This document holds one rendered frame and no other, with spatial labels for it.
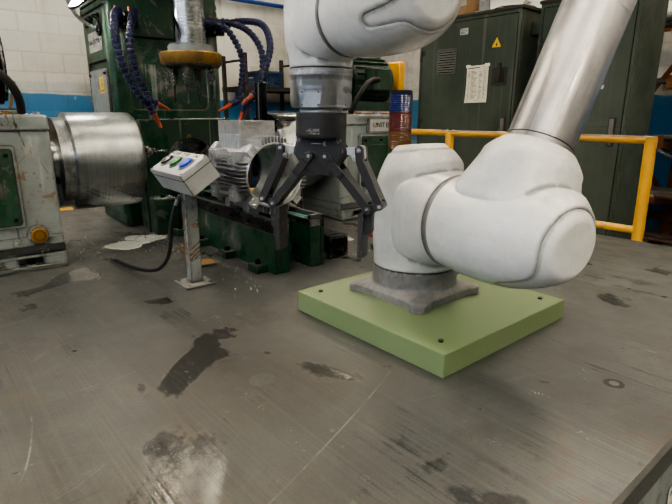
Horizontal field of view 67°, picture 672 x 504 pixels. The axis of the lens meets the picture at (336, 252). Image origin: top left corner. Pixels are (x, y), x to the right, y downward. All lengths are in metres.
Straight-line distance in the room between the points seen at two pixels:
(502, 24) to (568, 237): 3.92
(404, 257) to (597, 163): 3.33
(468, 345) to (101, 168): 1.00
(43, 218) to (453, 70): 3.93
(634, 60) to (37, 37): 5.71
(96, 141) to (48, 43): 5.41
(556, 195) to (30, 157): 1.12
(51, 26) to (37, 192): 5.52
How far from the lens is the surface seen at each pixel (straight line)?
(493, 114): 4.54
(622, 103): 4.09
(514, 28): 4.52
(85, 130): 1.44
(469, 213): 0.75
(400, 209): 0.86
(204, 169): 1.05
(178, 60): 1.60
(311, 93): 0.74
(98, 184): 1.43
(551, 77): 0.83
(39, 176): 1.39
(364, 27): 0.62
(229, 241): 1.38
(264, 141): 1.26
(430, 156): 0.87
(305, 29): 0.72
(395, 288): 0.91
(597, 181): 4.15
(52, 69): 6.79
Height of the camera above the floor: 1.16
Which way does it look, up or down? 15 degrees down
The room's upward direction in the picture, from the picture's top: straight up
